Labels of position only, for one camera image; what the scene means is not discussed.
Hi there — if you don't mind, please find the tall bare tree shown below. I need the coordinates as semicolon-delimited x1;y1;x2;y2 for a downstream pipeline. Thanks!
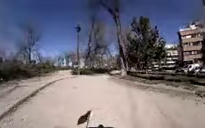
99;0;130;77

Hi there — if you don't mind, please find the pale dirt path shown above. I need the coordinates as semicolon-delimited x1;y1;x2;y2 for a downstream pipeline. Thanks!
0;73;205;128

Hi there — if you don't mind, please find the dark evergreen tree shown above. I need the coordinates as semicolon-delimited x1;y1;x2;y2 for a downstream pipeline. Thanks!
126;15;167;72

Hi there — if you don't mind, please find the pale building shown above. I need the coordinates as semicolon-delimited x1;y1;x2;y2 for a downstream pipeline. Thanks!
163;43;180;70

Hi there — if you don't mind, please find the low hedge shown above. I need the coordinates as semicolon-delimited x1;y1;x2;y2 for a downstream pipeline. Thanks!
0;61;58;83

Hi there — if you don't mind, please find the brown brick building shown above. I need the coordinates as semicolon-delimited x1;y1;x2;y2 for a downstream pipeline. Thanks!
177;21;205;66

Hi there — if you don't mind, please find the lamp post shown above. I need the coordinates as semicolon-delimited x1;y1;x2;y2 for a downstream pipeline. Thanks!
74;24;82;75

